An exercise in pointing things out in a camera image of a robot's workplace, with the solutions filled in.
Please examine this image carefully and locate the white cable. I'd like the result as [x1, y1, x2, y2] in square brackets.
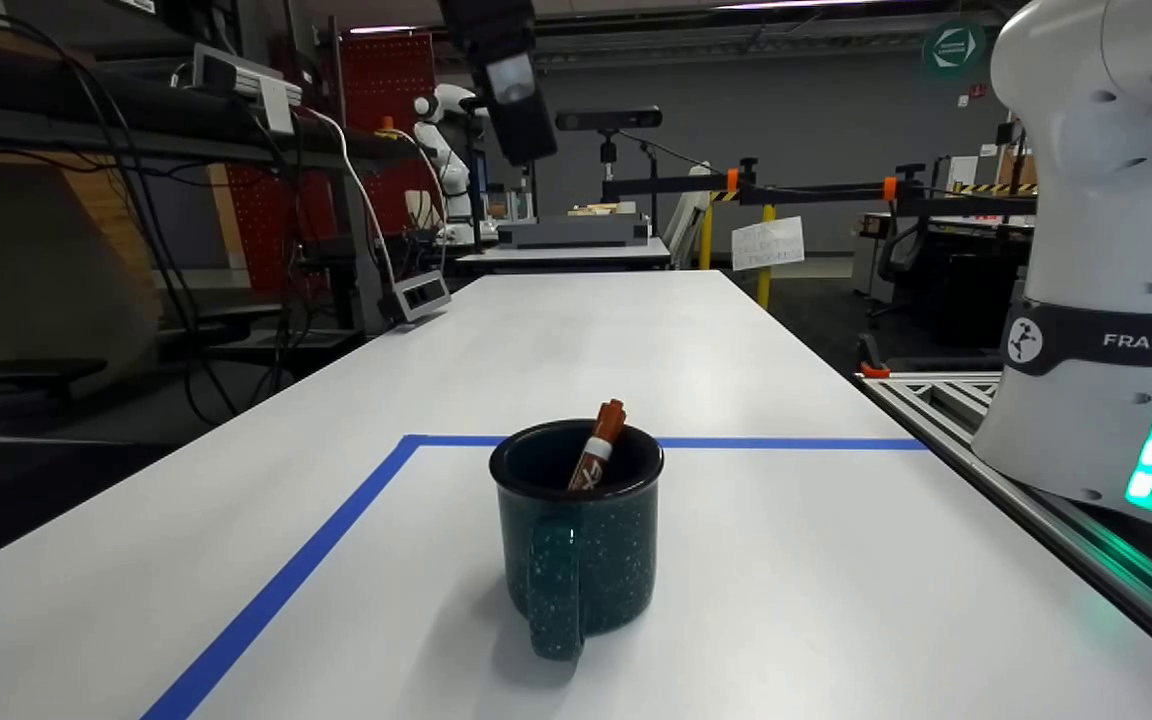
[291, 101, 409, 301]

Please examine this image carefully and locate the yellow post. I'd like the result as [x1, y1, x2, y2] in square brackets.
[752, 200, 781, 315]

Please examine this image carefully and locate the black boom with orange joints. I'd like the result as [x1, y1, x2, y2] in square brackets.
[599, 158, 1046, 222]

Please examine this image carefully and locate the dark green speckled mug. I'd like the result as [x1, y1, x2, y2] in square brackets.
[486, 417, 668, 663]

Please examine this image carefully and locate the white paper sign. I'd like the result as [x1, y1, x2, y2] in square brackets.
[728, 212, 809, 276]

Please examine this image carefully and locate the white power box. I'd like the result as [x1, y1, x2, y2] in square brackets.
[179, 40, 310, 142]

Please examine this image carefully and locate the aluminium rail base frame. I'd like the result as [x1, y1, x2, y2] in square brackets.
[853, 368, 1152, 690]

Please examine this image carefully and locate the orange and white marker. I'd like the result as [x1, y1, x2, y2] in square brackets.
[568, 396, 634, 495]

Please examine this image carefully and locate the black camera on stand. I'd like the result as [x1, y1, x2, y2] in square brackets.
[553, 105, 668, 135]

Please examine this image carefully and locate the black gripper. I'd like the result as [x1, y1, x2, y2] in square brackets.
[435, 0, 566, 171]

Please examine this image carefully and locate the grey background table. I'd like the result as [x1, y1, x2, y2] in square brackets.
[451, 212, 677, 281]

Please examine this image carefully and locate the black chair seat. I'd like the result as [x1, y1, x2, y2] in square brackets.
[0, 353, 112, 434]

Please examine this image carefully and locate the red cabinet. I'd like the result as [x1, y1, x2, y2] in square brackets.
[332, 22, 445, 142]

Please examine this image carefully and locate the blue tape strip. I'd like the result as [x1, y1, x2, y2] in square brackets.
[401, 434, 928, 455]
[141, 434, 429, 720]

